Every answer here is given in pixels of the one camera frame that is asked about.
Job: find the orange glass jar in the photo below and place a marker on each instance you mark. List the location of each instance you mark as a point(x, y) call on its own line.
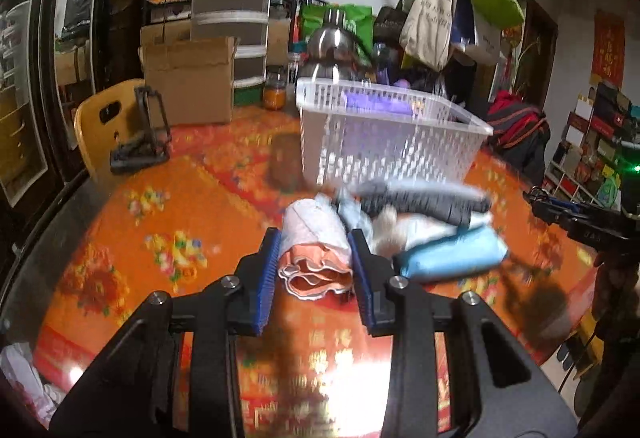
point(275, 91)

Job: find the beige tote bag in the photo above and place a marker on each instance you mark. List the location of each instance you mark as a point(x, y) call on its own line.
point(427, 26)

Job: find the purple cloth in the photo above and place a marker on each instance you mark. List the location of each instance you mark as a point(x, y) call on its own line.
point(375, 102)

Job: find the white plastic basket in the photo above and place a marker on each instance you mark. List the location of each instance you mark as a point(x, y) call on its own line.
point(385, 138)

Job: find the white patterned folded cloth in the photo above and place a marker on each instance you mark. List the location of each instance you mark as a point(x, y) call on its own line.
point(395, 228)

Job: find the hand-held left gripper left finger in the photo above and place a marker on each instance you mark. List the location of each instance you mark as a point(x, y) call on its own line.
point(266, 268)

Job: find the orange floral tablecloth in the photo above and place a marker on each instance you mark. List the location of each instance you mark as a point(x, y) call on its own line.
point(200, 198)

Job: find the grey plastic drawer tower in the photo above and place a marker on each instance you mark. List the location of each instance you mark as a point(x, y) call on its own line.
point(232, 3)

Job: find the light blue cloth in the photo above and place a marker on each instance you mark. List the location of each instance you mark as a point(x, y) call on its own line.
point(450, 253)

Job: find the stainless steel kettle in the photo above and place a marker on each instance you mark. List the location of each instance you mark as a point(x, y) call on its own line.
point(332, 43)

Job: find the red and black backpack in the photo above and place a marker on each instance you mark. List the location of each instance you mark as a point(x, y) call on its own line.
point(520, 133)

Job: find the yellow wooden chair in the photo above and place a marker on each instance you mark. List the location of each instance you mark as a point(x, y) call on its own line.
point(107, 128)

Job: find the shelf of boxes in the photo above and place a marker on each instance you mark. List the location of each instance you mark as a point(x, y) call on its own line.
point(592, 148)

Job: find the green shopping bag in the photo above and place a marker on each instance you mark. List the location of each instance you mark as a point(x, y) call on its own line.
point(357, 21)

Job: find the pink and orange cloth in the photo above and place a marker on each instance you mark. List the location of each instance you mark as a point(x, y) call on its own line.
point(312, 253)

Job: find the red wall hanging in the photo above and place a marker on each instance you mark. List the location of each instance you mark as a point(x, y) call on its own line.
point(607, 48)

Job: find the cardboard box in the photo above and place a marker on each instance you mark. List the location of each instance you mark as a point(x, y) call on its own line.
point(187, 81)

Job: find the brown phone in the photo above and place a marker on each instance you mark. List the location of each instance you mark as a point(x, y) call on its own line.
point(285, 163)

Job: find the dark grey cloth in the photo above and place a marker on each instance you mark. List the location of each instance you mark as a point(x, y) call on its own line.
point(425, 203)

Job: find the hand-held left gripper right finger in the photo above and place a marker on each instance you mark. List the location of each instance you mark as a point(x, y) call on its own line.
point(361, 268)

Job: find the crumpled white tissue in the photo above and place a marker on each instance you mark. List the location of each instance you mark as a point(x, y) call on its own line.
point(25, 378)

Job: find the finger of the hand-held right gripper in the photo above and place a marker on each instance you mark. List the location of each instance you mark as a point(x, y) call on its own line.
point(547, 206)

